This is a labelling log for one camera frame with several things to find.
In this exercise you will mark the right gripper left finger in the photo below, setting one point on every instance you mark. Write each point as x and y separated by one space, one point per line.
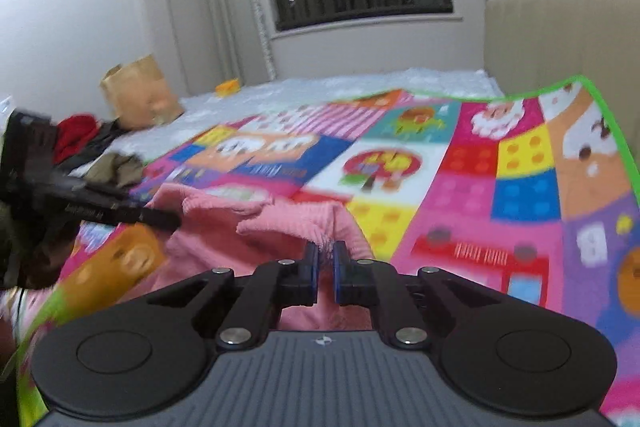
258 300

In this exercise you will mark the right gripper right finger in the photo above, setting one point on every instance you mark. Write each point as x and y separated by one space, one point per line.
376 286

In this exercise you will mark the pink ribbed child's top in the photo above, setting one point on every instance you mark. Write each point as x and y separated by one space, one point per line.
215 232

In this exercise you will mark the red garment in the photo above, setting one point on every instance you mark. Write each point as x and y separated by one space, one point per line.
74 133

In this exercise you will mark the olive brown garment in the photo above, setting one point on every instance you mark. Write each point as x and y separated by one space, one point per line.
117 170

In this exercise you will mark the black garment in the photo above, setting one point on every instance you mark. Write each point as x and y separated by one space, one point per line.
108 132

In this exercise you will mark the brown paper bag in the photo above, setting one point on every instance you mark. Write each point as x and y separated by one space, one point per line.
139 95

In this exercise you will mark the colourful cartoon play mat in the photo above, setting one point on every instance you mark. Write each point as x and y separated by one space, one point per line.
536 196

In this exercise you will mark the small yellow toy block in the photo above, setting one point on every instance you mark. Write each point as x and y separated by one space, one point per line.
228 88

